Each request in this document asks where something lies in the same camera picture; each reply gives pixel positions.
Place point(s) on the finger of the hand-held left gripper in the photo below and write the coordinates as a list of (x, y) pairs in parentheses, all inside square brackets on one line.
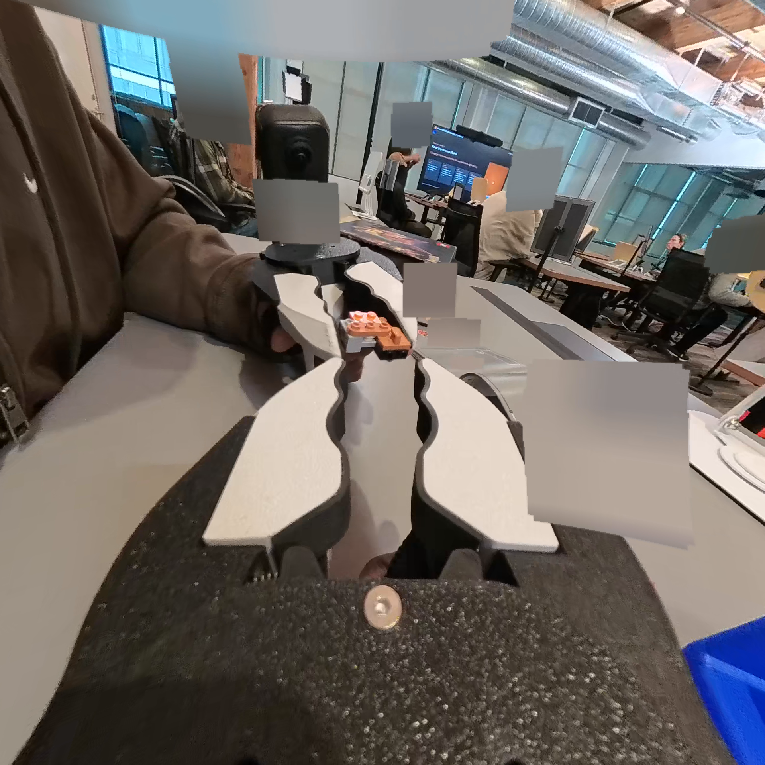
[(373, 287), (305, 311)]

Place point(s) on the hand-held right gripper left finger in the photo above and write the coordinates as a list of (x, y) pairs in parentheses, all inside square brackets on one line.
[(281, 478)]

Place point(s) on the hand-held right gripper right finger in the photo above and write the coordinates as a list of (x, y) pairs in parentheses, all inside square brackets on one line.
[(472, 472)]

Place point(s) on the orange brick assembly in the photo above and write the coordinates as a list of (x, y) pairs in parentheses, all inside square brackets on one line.
[(373, 332)]

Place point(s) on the blue storage bin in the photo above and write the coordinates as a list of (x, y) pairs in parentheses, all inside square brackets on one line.
[(732, 693)]

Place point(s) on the person's left forearm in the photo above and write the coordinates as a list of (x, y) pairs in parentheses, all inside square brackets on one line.
[(197, 269)]

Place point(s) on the grey desk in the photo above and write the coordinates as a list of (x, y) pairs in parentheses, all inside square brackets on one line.
[(119, 448)]

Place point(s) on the person's left hand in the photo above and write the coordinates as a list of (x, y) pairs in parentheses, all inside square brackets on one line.
[(282, 342)]

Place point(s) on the dark printed toy box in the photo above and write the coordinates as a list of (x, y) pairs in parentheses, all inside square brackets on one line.
[(394, 239)]

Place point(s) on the black office chair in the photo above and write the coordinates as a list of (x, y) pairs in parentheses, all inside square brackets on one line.
[(675, 293), (460, 233)]

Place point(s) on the computer monitor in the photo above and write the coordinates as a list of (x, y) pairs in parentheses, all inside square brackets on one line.
[(460, 167)]

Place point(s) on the grey panel on stand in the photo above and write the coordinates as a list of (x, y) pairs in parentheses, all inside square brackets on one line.
[(562, 230)]

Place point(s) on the wooden office table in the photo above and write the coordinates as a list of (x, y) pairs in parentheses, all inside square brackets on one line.
[(574, 278)]

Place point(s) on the person's brown jacket torso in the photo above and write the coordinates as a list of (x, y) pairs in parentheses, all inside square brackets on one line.
[(60, 239)]

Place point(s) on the silver air duct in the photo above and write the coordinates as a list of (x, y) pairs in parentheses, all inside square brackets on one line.
[(562, 71)]

